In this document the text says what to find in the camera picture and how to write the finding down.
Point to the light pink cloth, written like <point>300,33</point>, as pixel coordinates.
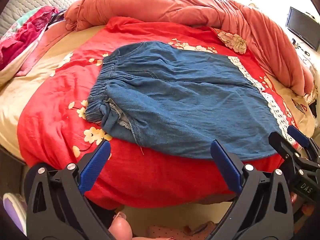
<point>47,47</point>

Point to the cream floral cloth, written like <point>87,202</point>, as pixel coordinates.
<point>233,41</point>

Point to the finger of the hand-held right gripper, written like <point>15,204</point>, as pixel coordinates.
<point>298,135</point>
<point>282,143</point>

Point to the salmon quilt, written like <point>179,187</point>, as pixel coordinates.
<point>175,5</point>

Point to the person's left hand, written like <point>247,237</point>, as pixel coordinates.
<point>121,228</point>

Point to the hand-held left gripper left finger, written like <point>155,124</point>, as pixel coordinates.
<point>96,165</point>

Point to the pink dotted clothing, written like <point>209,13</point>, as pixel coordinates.
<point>165,231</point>

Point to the pink floral clothes pile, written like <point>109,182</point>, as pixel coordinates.
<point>25,35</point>

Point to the black television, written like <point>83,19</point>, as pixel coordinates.
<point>303,27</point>

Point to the person's right hand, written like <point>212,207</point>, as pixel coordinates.
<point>307,208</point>

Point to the purple white shoe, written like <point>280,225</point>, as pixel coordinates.
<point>15,210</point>

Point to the red floral blanket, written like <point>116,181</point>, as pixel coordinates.
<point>62,135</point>

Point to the blue denim pants lace trim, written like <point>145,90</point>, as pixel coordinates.
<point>175,100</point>

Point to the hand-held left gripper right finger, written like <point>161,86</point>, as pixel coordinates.
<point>226,167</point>

